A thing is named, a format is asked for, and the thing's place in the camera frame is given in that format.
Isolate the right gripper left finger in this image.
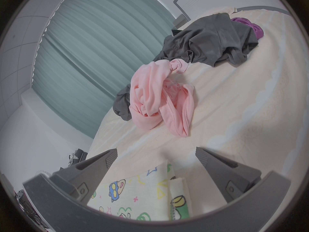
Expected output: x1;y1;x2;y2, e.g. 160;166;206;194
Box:
49;148;118;200

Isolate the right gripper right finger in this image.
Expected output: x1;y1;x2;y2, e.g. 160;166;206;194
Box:
195;147;262;203

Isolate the white printed pyjama top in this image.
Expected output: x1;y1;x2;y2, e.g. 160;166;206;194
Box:
87;162;193;222

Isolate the bed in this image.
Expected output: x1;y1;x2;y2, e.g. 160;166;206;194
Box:
87;0;309;216

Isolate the pink garment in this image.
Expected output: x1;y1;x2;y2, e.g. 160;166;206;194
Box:
129;58;195;137

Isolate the blue-green curtain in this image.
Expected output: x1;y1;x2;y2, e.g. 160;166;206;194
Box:
31;0;178;140

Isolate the black garment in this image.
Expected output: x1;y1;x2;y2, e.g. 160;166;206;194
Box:
154;13;259;68

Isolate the purple garment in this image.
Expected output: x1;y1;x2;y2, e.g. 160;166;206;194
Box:
230;17;264;39

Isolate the grey bedside table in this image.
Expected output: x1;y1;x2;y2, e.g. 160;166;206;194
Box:
172;14;188;31

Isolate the cream pillow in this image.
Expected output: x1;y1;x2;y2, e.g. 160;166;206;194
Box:
210;6;238;16

